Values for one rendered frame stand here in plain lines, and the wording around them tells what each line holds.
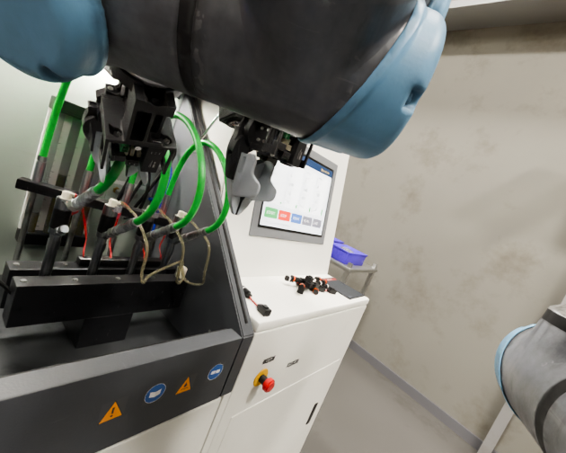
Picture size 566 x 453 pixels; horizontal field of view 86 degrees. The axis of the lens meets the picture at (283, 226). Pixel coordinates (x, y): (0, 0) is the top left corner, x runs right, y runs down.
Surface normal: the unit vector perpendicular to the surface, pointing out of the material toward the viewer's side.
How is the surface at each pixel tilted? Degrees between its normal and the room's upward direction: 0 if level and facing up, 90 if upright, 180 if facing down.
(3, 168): 90
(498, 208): 90
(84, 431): 90
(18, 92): 90
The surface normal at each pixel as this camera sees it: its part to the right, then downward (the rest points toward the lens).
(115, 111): 0.54, -0.44
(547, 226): -0.68, -0.16
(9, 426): 0.72, 0.37
